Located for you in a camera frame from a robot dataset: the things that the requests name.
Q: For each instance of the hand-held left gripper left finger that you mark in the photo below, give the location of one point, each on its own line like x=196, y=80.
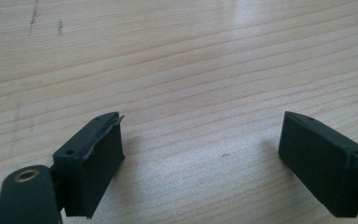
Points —
x=90, y=161

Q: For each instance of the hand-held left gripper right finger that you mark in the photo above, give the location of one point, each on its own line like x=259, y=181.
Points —
x=323, y=168

